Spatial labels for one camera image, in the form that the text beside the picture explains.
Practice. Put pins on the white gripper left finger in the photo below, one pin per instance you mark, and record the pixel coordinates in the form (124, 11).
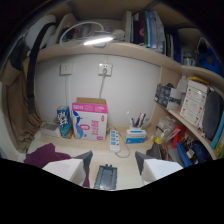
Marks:
(68, 169)

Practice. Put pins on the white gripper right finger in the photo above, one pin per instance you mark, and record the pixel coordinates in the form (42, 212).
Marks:
(156, 168)

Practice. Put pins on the blue white toothbrush holder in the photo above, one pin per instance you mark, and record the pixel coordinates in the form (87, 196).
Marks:
(135, 135)

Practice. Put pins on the white toothbrush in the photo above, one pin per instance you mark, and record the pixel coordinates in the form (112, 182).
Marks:
(129, 117)

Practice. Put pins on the purple cloth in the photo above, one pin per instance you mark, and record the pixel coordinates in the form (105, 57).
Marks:
(46, 155)

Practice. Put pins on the dark grey slotted tray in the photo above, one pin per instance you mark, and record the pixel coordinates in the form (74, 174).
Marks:
(106, 177)

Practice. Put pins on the red packet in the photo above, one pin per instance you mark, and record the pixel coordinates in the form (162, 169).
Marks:
(178, 135)

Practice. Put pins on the clear plastic bag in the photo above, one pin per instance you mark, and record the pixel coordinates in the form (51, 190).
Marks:
(165, 128)

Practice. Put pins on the blue drink carton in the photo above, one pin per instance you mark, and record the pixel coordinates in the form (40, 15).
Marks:
(64, 121)

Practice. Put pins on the white power strip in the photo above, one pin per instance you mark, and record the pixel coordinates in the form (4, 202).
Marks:
(115, 141)

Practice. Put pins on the pink and white milk box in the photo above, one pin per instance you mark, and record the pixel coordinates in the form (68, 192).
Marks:
(90, 120)

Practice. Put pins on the brown cardboard box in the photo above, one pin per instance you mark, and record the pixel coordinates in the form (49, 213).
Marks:
(91, 100)

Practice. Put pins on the dark printed box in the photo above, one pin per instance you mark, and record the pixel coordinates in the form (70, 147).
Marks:
(167, 96)

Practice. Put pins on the white boxes with red print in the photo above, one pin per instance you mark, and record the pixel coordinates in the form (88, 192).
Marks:
(194, 101)

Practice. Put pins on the black round pouch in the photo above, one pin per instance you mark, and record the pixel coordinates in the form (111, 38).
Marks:
(212, 115)

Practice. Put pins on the brown hanging garment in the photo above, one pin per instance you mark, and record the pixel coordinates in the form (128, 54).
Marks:
(18, 103)

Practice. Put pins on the blue bag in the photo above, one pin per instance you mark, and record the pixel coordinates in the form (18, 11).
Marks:
(210, 55)

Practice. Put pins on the white desk lamp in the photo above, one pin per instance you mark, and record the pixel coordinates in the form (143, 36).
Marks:
(93, 35)

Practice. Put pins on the row of upright books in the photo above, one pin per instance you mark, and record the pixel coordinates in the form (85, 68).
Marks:
(150, 30)

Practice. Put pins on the white wall socket with plug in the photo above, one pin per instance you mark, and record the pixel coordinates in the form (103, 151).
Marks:
(105, 69)

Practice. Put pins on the wooden wall shelf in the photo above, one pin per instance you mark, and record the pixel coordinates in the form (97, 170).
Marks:
(140, 53)

